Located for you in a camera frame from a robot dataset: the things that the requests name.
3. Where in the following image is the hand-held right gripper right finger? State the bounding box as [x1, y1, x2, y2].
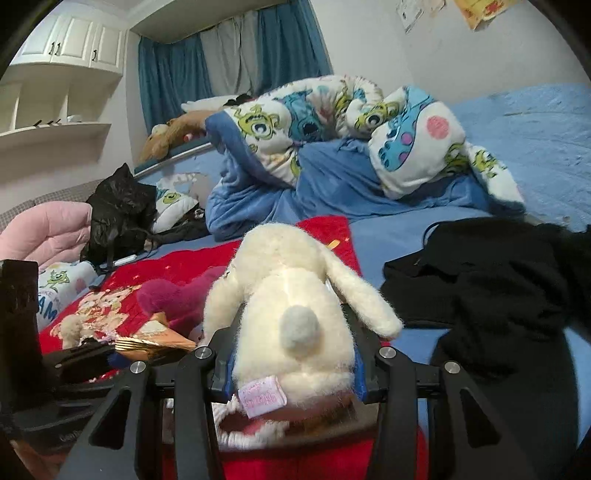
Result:
[342, 302, 539, 480]

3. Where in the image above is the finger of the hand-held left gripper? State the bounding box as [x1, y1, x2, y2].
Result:
[41, 344, 127, 384]

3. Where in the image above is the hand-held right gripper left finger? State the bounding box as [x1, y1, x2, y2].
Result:
[58, 346, 234, 480]

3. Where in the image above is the magenta plush toy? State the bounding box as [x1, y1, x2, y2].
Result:
[137, 265, 232, 328]

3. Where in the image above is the white plush toy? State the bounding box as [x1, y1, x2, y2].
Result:
[202, 222, 404, 418]

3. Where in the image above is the rolled cartoon print pillow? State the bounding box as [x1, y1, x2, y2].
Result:
[37, 261, 100, 333]

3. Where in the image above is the white lace scrunchie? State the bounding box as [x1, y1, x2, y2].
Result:
[210, 397, 296, 450]

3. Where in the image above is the orange triangular snack packet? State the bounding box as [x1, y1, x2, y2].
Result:
[113, 311, 198, 365]

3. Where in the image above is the pink quilt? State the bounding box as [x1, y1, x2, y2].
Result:
[0, 202, 93, 271]

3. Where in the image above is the grey checked fabric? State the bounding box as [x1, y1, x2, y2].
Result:
[0, 180, 105, 217]

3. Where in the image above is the black plastic bag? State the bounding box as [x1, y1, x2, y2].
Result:
[80, 162, 158, 264]

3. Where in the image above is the black clothes pile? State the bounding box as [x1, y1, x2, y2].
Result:
[148, 208, 213, 245]

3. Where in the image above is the black knitted clothing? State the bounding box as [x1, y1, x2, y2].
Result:
[382, 220, 591, 462]

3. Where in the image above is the small cartoon print pillow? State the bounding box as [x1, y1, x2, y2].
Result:
[150, 178, 201, 234]

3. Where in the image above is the white open shelf unit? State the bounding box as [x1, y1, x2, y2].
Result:
[0, 62, 125, 185]

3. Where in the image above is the blue padded headboard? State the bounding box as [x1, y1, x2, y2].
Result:
[134, 141, 227, 208]

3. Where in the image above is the brown plush dog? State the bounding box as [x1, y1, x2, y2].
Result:
[139, 111, 208, 162]

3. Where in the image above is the cartoon monster printed blanket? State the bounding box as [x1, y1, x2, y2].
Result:
[204, 74, 527, 241]

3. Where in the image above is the white plush pillow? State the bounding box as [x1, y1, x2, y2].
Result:
[181, 93, 241, 114]

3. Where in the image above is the blue curtain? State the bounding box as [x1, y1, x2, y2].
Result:
[256, 0, 331, 88]
[137, 36, 213, 134]

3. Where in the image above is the blue bed sheet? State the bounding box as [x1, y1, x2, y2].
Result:
[134, 83, 591, 462]

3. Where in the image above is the grey curtain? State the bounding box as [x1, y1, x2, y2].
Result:
[198, 11, 262, 97]

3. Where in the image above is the white wall cabinet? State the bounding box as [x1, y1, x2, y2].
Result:
[9, 11, 127, 75]

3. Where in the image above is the small white wall certificate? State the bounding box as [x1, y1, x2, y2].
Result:
[396, 2, 423, 34]

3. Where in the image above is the beige wall certificate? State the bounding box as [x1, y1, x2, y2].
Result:
[418, 0, 447, 21]

